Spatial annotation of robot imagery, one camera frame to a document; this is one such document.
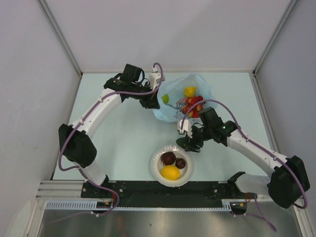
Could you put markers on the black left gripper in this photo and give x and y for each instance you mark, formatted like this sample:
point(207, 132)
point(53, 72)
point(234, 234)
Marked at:
point(151, 101)

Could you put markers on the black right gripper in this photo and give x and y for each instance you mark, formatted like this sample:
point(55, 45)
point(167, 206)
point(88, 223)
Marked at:
point(191, 142)

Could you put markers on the small dark red plum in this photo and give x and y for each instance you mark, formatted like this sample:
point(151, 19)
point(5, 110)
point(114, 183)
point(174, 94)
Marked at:
point(180, 163)

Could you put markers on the dark red fake plum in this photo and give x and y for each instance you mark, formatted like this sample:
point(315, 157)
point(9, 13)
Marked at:
point(168, 158)

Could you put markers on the light blue plastic bag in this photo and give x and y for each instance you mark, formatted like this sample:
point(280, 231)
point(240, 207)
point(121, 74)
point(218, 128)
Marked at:
point(175, 90)

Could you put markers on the yellow fake lemon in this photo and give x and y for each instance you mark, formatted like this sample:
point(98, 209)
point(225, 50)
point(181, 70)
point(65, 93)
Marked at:
point(170, 172)

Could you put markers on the yellow fake pear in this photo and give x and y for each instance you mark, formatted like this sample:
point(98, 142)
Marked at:
point(189, 92)

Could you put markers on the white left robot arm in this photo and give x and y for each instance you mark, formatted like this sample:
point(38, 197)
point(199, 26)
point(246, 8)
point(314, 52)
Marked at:
point(76, 139)

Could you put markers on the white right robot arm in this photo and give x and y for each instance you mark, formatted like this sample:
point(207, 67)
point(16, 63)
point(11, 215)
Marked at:
point(285, 179)

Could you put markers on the green fake lime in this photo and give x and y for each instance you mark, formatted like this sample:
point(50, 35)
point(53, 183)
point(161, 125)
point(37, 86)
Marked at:
point(165, 99)

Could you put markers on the white paper plate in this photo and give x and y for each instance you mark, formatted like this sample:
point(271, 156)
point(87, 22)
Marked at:
point(156, 166)

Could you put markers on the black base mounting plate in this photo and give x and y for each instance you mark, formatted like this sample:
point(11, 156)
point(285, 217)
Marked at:
point(194, 194)

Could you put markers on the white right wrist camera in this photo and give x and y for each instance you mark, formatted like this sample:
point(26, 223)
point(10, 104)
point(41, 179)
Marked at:
point(184, 127)

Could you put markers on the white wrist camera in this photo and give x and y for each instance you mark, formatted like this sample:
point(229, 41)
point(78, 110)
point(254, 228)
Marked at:
point(155, 78)
point(184, 127)

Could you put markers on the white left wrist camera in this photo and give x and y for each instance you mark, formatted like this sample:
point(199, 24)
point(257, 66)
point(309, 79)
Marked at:
point(155, 78)

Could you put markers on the white slotted cable duct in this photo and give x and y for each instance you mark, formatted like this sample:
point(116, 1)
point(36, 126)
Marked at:
point(78, 205)

